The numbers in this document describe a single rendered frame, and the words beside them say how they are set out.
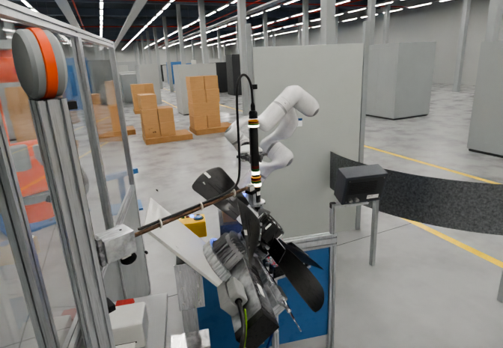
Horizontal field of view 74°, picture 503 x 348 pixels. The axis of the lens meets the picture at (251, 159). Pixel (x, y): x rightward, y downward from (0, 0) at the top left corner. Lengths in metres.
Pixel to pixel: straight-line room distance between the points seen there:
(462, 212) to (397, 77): 8.22
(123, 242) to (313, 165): 2.68
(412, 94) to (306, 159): 8.27
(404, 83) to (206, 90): 5.88
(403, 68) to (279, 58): 8.11
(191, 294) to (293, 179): 2.28
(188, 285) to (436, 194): 2.15
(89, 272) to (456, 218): 2.61
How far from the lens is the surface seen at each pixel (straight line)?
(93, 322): 1.14
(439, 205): 3.00
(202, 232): 1.82
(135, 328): 1.42
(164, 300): 1.66
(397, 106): 11.09
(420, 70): 11.60
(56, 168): 0.93
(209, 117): 9.61
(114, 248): 1.06
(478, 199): 2.99
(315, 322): 2.43
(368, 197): 2.07
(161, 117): 8.88
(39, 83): 0.88
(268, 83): 3.20
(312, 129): 3.40
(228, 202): 1.38
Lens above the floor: 1.86
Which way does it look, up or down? 16 degrees down
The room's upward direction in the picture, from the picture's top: 3 degrees counter-clockwise
